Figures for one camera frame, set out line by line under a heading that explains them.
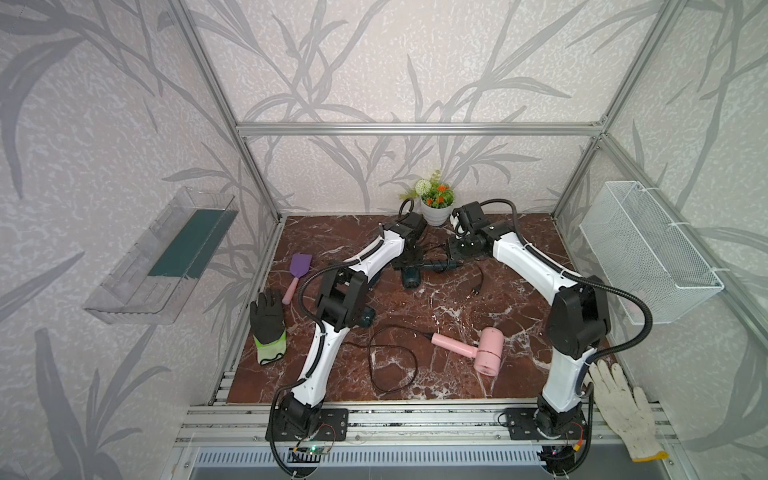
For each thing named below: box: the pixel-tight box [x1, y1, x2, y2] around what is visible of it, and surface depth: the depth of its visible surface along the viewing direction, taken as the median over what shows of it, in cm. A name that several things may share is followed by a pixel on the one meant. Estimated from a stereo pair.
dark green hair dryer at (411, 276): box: [401, 259, 463, 289], surface depth 103 cm
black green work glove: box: [250, 289, 287, 365], surface depth 92 cm
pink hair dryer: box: [431, 327, 505, 377], surface depth 84 cm
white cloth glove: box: [589, 360, 669, 462], surface depth 77 cm
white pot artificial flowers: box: [399, 170, 455, 227], surface depth 113 cm
